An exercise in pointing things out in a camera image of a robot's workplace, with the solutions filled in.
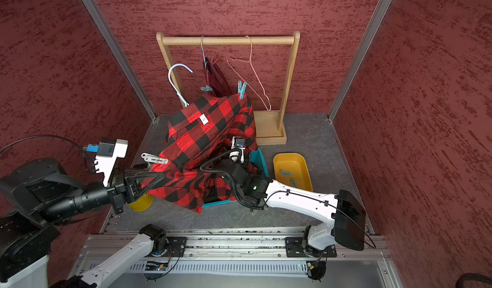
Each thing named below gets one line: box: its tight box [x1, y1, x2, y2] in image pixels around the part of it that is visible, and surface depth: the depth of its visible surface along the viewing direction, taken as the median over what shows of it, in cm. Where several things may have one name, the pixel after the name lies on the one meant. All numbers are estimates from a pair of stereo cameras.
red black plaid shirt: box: [147, 94, 259, 214], surface depth 51 cm
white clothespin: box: [140, 152, 169, 165], surface depth 43 cm
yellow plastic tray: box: [272, 152, 314, 192], surface depth 97 cm
